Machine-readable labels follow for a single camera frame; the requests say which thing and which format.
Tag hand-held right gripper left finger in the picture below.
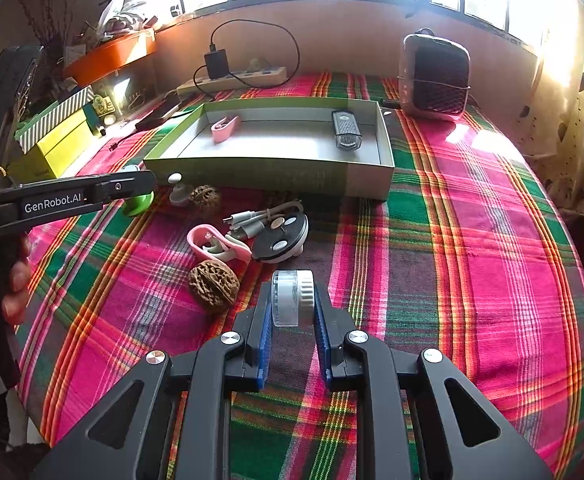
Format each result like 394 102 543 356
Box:
34 282 273 480

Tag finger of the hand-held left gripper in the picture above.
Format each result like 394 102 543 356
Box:
19 170 158 223

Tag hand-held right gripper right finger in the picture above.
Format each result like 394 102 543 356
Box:
313 292 555 480

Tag green spool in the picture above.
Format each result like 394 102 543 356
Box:
121 164 154 217

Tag clear glass cup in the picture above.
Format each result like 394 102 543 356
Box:
270 269 317 330

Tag grey knob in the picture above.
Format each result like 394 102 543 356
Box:
168 172 193 207

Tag pink clip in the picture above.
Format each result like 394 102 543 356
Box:
187 225 252 263
211 115 240 143

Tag black round disc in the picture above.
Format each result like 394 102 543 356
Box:
251 210 309 263

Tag green and white tray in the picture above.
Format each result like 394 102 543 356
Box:
143 98 395 202

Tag person's left hand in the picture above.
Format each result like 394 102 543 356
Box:
0 237 33 326

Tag large brown walnut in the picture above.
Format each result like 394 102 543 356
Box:
188 259 238 315

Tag yellow box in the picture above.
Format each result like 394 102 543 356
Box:
9 110 93 181

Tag green printed tin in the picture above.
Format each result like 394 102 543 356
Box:
84 95 120 136

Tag small brown walnut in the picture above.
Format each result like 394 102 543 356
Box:
191 185 217 207

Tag black smartphone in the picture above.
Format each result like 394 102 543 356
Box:
134 95 188 131

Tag green striped box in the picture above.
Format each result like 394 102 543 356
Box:
14 85 95 153

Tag orange shelf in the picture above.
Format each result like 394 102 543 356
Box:
62 30 158 86

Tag black charger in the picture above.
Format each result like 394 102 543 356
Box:
204 50 230 81

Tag plaid blanket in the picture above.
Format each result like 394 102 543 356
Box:
14 70 584 480

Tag white power strip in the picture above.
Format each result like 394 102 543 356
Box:
176 65 288 96

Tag white plastic bag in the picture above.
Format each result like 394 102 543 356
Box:
94 0 148 36

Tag dried twigs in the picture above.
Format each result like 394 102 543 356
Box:
12 0 65 91

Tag black bike light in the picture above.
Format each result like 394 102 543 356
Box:
332 109 359 151

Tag silver fan heater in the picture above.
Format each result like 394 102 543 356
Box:
396 30 473 121

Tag dotted curtain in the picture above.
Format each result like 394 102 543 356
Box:
517 0 584 216

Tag white cable bundle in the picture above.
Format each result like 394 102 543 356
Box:
223 201 304 241

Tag black charger cable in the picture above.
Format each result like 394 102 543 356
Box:
192 19 301 93

